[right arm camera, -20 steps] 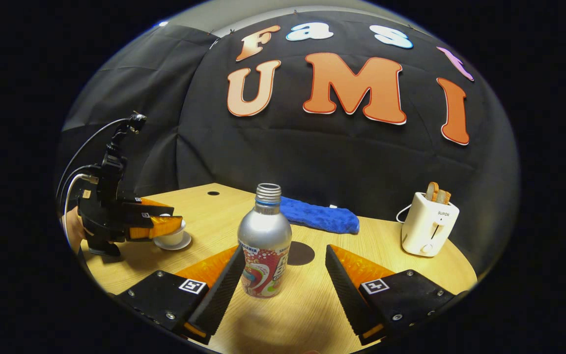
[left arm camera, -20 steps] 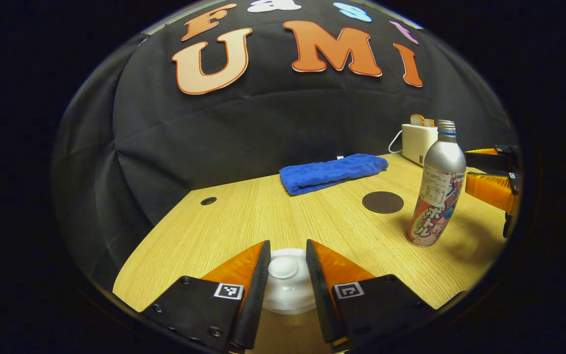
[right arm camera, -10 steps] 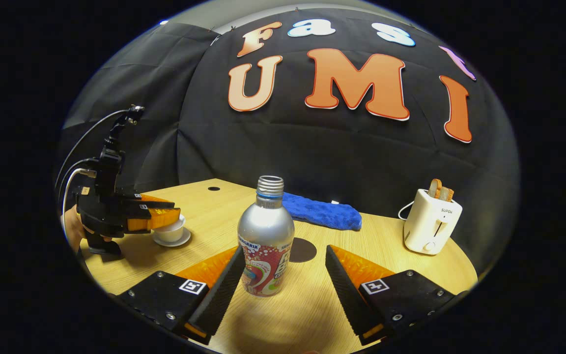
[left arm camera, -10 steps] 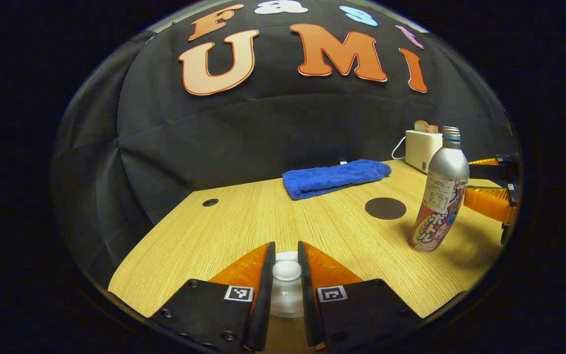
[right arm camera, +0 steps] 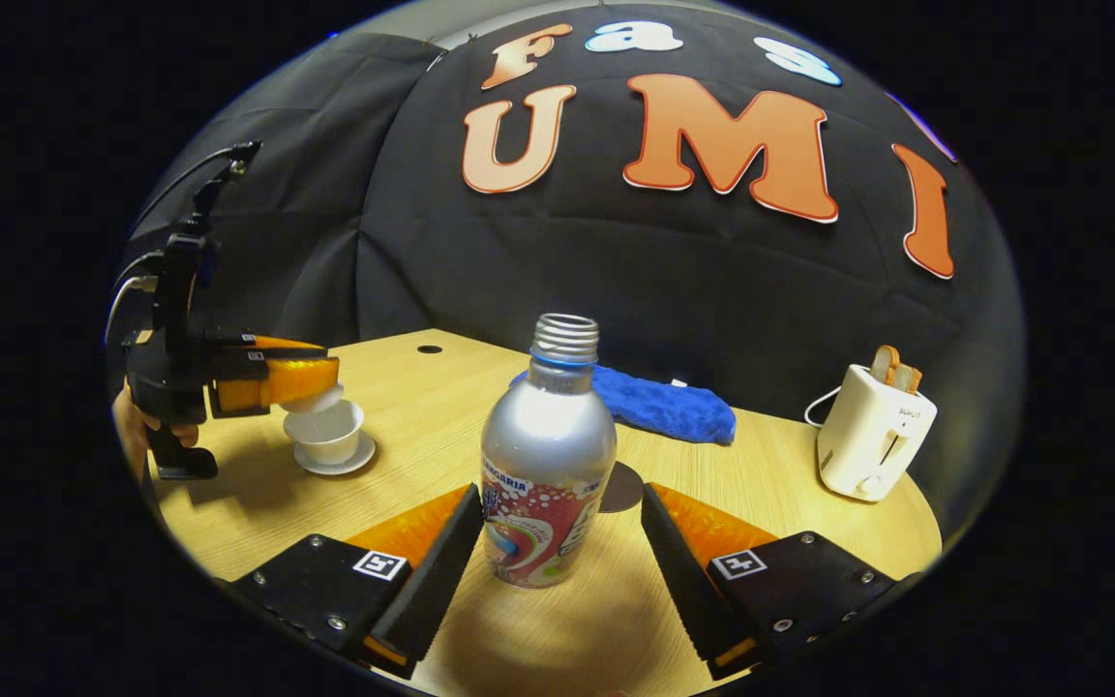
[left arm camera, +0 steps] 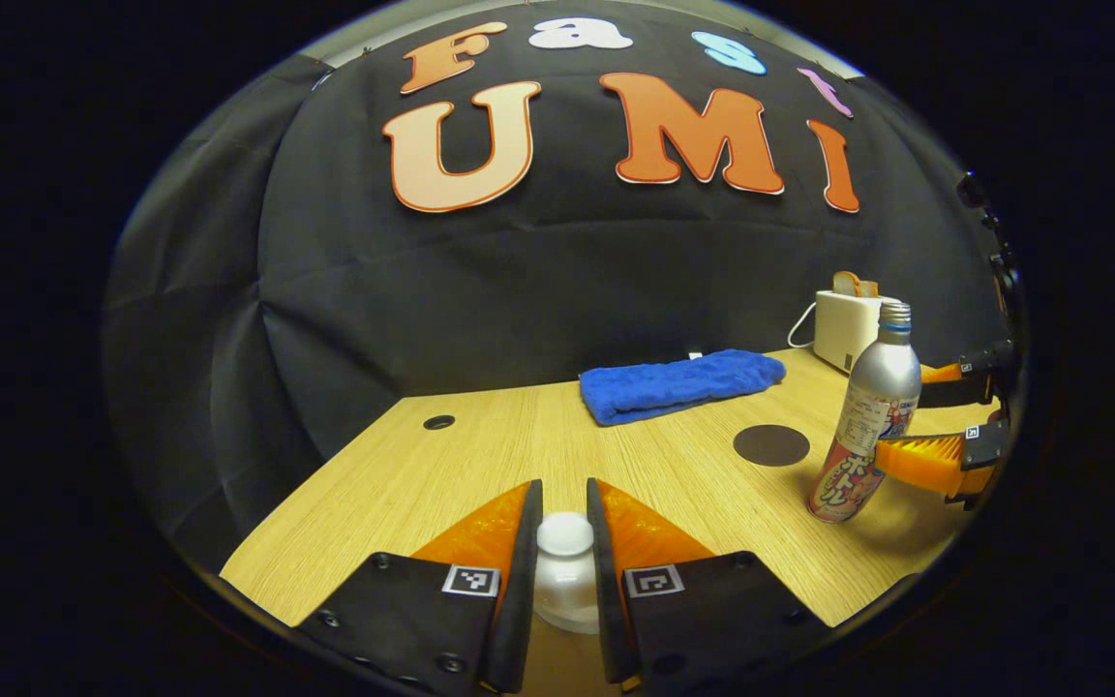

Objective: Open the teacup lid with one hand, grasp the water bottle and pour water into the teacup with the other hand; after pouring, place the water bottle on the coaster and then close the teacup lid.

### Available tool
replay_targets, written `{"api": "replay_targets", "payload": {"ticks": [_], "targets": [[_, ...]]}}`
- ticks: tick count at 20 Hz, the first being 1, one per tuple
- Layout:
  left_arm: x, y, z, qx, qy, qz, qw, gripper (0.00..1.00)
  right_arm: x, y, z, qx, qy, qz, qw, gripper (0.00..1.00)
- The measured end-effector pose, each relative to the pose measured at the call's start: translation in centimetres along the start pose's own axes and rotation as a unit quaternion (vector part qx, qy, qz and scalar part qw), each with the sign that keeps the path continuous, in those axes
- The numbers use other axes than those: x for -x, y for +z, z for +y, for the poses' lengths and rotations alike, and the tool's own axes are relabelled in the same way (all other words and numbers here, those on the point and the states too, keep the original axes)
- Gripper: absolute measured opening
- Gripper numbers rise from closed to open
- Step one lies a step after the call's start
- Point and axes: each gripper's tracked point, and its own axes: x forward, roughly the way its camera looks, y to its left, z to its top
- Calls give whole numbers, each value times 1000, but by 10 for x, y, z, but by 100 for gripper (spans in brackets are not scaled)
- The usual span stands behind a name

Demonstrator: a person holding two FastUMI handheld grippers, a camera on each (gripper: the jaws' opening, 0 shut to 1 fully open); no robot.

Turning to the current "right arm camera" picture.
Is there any blue towel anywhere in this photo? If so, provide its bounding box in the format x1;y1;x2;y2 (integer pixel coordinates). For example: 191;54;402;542
509;364;738;445

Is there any white toaster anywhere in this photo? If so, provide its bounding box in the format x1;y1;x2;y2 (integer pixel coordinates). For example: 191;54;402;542
817;364;938;502

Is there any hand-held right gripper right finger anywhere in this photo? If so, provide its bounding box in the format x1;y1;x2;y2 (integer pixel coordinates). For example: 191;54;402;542
642;482;907;681

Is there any white teacup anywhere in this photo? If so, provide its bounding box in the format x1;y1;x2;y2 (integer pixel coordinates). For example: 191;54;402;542
283;399;365;467

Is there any silver water bottle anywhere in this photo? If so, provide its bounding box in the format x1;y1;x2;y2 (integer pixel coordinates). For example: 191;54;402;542
480;313;618;590

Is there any white saucer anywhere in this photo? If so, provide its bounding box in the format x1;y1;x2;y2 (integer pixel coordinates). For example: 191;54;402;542
293;431;377;476

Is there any dark round coaster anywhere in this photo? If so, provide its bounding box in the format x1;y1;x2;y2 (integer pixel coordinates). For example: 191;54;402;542
599;461;646;514

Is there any black backdrop cloth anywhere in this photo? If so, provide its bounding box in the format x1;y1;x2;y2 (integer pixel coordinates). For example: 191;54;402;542
117;5;1028;543

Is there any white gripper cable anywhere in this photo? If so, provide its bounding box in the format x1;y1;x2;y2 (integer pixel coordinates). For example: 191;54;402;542
105;276;160;349

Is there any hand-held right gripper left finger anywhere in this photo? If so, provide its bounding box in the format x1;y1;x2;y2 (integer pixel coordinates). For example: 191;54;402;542
231;482;486;681

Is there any white toaster cable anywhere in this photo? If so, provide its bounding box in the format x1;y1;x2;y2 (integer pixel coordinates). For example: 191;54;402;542
804;385;844;429

